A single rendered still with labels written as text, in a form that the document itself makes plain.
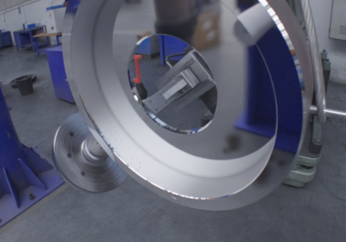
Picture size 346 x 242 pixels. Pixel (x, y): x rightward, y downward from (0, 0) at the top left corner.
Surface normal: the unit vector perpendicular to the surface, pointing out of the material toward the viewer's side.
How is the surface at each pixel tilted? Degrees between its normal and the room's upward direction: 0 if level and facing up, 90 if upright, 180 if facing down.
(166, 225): 0
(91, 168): 49
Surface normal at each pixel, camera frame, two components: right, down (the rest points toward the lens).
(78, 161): 0.55, -0.39
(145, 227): -0.05, -0.89
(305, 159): -0.50, 0.42
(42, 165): 0.55, 0.36
